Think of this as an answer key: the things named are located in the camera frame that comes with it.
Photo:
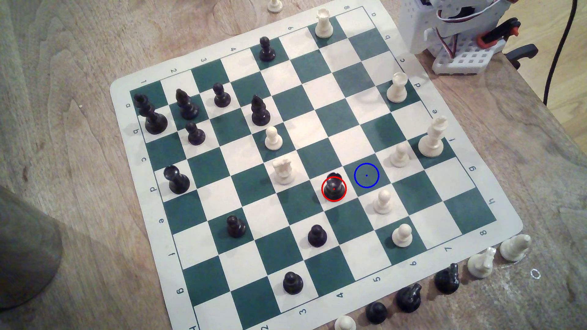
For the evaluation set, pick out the white rook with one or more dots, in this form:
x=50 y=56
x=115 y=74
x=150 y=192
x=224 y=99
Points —
x=397 y=90
x=323 y=27

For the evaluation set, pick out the black pawn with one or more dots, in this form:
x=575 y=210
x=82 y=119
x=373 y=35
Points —
x=317 y=237
x=196 y=136
x=293 y=284
x=236 y=228
x=222 y=98
x=267 y=52
x=376 y=314

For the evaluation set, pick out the white king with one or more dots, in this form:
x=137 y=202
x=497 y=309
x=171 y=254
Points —
x=432 y=143

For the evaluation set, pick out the black king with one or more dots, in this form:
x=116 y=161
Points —
x=155 y=122

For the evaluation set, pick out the grey blurred round object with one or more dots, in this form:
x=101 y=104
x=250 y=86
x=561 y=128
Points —
x=25 y=256

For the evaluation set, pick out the black knight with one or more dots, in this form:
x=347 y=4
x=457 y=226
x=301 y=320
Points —
x=408 y=300
x=446 y=282

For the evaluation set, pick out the white perforated base plate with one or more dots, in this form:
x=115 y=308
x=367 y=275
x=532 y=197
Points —
x=472 y=59

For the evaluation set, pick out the orange and black clamp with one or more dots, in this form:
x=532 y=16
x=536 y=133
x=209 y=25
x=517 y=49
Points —
x=493 y=35

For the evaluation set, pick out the black bishop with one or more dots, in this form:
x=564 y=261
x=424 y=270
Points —
x=188 y=110
x=260 y=115

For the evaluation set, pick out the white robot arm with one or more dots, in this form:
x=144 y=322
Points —
x=415 y=27

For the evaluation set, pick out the white pawn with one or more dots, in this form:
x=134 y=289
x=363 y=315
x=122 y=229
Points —
x=383 y=205
x=274 y=5
x=400 y=158
x=345 y=324
x=274 y=142
x=402 y=237

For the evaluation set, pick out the white knight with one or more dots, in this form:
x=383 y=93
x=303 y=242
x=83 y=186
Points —
x=480 y=266

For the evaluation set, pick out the white bishop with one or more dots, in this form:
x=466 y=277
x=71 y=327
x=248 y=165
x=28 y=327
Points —
x=514 y=249

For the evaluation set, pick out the green and white chessboard mat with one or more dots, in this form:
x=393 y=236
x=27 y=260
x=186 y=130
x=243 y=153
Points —
x=316 y=158

